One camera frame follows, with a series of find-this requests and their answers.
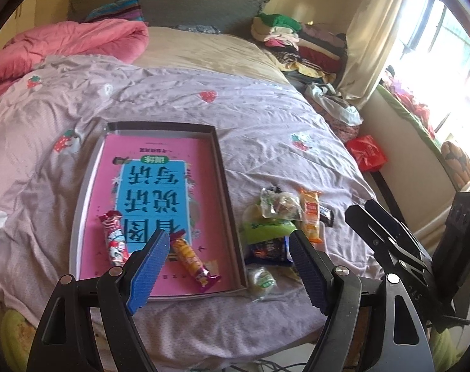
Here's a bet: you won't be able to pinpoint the grey headboard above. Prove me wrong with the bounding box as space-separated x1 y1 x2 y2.
67 0 270 35

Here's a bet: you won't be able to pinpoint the yellow green cloth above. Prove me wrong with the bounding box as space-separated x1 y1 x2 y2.
0 310 38 365

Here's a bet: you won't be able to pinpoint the pink picture book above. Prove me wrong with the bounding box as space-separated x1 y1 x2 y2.
80 135 241 295

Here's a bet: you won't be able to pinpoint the cream curtain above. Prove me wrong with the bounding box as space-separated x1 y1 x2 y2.
336 0 418 101

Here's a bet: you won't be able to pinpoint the bright green snack packet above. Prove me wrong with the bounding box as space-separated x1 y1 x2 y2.
240 205 298 246

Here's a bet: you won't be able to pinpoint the pink quilt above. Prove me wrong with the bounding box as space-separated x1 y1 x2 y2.
0 19 149 101

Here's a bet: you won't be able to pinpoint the red white snack packet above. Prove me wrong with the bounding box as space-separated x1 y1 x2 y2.
98 210 132 268

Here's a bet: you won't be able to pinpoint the pile of folded clothes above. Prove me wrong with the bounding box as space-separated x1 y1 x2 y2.
251 13 350 86

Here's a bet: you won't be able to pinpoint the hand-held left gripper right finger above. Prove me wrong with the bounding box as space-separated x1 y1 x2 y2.
288 230 433 372

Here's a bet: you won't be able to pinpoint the orange patterned cushion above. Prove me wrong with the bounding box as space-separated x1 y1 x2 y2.
440 140 470 190

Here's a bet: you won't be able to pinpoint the orange snack packet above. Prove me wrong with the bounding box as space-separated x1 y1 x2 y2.
299 188 324 245

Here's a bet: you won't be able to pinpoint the blue cookie packet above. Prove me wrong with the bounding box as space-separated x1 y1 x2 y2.
244 236 298 267

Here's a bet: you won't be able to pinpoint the floral cloth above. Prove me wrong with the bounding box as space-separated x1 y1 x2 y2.
320 104 360 144

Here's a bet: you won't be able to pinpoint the yellow magenta snack packet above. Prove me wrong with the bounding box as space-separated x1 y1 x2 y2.
169 236 222 294

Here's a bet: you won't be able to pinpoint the white plastic bag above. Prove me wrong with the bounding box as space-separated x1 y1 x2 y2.
305 83 363 125

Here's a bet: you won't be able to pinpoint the grey metal tray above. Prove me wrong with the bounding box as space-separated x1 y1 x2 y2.
69 121 248 302

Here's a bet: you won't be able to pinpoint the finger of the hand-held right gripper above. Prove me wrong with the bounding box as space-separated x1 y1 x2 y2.
364 199 437 276
344 205 422 280

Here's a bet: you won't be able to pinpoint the window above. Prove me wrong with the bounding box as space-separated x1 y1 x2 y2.
386 0 470 140

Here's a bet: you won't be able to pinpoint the red plastic bag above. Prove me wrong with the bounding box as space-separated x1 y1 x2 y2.
347 135 388 172

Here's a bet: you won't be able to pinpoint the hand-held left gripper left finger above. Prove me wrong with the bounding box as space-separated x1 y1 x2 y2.
26 228 171 372

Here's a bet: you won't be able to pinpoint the green windowsill mat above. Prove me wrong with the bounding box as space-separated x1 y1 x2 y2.
376 81 445 156

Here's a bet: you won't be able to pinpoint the round green label pastry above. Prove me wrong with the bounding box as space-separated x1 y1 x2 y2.
244 263 278 301

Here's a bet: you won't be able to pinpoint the purple strawberry print blanket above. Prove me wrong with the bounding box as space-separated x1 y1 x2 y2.
0 55 379 353

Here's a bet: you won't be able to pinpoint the green pea snack packet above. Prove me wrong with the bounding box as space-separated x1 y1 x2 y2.
257 187 303 221

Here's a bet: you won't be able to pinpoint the striped pillow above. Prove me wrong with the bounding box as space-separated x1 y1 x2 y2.
83 0 146 24

